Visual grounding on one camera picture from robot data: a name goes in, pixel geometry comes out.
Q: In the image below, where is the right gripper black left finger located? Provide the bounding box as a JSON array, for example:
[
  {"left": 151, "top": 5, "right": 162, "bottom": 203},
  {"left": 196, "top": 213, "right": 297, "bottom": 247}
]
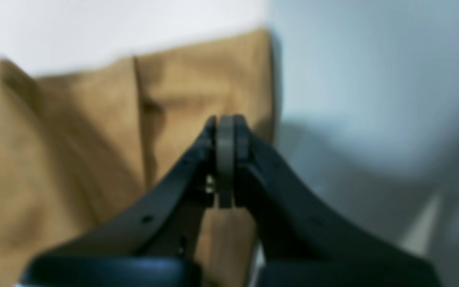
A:
[{"left": 19, "top": 116, "right": 216, "bottom": 287}]

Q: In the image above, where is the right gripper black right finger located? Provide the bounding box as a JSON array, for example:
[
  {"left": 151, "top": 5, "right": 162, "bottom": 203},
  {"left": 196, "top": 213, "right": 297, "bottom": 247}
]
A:
[{"left": 233, "top": 116, "right": 441, "bottom": 287}]

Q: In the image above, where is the brown t-shirt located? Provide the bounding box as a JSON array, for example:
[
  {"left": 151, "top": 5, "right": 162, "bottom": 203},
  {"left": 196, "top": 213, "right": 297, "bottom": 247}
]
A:
[{"left": 0, "top": 29, "right": 275, "bottom": 287}]

